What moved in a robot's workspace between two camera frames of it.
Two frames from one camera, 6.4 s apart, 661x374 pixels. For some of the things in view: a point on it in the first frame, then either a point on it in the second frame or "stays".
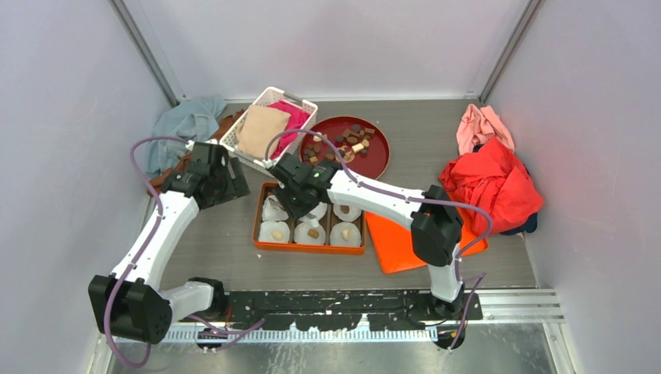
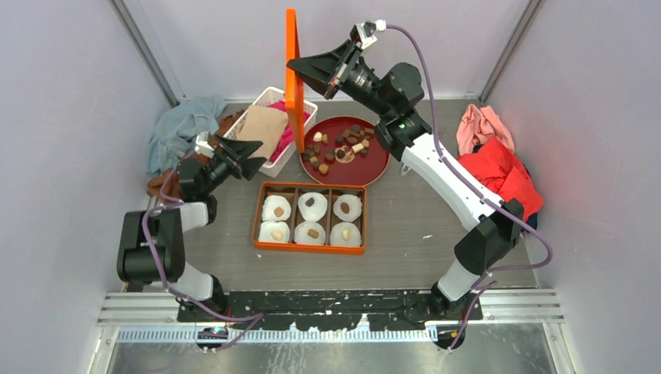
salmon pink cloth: (478, 125) stays
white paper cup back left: (273, 209) stays
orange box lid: (394, 246) to (294, 85)
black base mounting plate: (341, 310) stays
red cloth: (493, 179) stays
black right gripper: (295, 213) to (319, 71)
